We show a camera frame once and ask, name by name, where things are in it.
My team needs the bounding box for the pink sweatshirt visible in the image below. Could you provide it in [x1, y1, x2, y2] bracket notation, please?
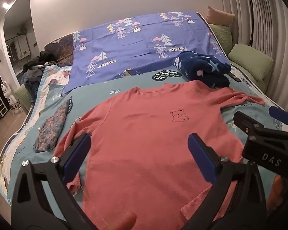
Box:
[53, 80, 266, 230]

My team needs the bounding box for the white printed quilt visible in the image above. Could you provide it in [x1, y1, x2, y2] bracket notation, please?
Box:
[0, 65, 74, 197]

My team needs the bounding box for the beige pillow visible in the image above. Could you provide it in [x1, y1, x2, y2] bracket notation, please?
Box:
[206, 6, 236, 27]

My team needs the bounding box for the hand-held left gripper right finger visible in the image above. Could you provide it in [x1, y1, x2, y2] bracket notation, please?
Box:
[180, 133, 269, 230]

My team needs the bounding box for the floral patterned cloth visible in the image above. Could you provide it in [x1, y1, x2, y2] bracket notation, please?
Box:
[34, 97, 74, 153]

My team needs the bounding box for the small green pillow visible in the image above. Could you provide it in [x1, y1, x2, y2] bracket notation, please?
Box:
[209, 24, 233, 55]

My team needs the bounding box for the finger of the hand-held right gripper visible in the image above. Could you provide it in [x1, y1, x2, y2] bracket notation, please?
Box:
[269, 105, 288, 135]
[233, 111, 262, 137]

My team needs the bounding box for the navy star fleece blanket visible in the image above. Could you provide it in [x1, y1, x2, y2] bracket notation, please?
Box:
[171, 51, 232, 88]

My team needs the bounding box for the large green pillow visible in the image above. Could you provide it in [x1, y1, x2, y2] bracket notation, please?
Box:
[228, 44, 274, 81]

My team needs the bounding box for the blue tree print sheet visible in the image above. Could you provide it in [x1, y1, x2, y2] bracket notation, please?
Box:
[62, 11, 225, 95]

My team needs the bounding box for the green cushion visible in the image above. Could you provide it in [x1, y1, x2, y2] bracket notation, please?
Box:
[14, 85, 33, 111]

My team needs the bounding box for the dark brown printed blanket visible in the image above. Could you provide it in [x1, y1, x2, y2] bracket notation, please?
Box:
[44, 34, 75, 67]

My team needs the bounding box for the teal printed bed sheet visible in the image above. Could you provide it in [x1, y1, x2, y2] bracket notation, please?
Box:
[7, 62, 288, 223]

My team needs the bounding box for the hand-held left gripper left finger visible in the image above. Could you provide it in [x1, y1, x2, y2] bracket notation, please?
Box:
[11, 133, 99, 230]

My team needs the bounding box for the pile of dark clothes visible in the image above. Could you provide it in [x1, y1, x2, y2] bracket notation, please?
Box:
[23, 50, 59, 101]

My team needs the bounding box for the white bear figurine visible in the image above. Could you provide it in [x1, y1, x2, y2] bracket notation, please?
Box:
[1, 81, 16, 112]

